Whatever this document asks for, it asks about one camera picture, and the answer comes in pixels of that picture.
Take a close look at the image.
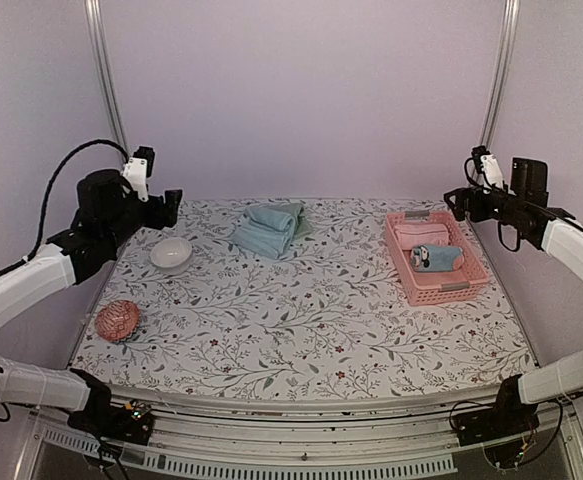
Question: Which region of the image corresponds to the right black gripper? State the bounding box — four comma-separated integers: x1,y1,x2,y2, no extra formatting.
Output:
445,184,526,226

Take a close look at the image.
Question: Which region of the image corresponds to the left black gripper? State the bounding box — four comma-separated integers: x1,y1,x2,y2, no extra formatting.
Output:
104,189,184,251

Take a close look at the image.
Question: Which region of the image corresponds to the light blue towel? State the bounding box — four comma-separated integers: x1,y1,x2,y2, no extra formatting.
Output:
230,203,295,260

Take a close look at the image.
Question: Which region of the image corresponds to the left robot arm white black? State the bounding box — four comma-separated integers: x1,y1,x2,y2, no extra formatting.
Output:
0,169,183,434

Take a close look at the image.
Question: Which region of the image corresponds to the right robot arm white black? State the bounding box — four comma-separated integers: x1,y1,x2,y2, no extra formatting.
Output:
443,151,583,436

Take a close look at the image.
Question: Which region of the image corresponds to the white bowl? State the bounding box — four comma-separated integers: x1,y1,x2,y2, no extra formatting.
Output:
150,237,193,275

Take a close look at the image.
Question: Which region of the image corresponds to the pink rolled towel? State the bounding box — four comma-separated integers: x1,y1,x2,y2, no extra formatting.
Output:
393,222,450,250

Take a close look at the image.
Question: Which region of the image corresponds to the blue patterned rolled towel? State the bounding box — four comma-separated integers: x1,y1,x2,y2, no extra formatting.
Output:
410,245,464,273

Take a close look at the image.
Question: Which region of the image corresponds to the pink plastic basket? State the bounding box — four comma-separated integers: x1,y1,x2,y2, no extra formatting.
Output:
385,211,489,306

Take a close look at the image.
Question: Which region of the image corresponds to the green towel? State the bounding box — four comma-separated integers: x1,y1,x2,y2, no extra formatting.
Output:
291,202,313,241

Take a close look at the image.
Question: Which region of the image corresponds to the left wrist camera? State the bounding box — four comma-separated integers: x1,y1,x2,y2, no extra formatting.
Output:
122,146,155,202

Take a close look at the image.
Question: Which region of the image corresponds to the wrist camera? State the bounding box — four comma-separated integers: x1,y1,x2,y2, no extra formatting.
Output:
122,146,155,202
471,145,505,191

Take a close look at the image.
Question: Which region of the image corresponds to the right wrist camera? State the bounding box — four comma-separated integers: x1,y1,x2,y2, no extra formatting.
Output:
471,145,505,191

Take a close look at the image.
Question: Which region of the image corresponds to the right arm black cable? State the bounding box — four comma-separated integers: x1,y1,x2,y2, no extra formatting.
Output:
496,222,522,252

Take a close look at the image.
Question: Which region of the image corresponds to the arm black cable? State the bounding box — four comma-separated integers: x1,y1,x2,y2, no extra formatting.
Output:
23,138,132,264
496,222,522,252

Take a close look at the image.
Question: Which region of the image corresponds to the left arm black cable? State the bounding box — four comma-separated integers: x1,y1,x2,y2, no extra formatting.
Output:
23,138,132,264

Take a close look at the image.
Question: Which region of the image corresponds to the right aluminium frame post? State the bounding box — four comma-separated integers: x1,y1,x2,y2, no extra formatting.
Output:
479,0,521,148

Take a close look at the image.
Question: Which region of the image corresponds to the aluminium frame post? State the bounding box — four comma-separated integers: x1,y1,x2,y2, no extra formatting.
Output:
479,0,521,148
84,0,128,149

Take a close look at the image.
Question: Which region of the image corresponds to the left aluminium frame post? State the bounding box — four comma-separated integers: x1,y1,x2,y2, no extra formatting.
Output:
84,0,128,149

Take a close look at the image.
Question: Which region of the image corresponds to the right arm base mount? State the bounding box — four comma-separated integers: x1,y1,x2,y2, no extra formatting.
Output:
449,396,539,446

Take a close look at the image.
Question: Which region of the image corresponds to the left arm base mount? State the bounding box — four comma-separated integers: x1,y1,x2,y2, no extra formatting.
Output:
67,400,155,446

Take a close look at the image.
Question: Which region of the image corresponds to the front aluminium rail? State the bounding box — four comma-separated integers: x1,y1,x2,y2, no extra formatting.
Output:
15,387,583,479

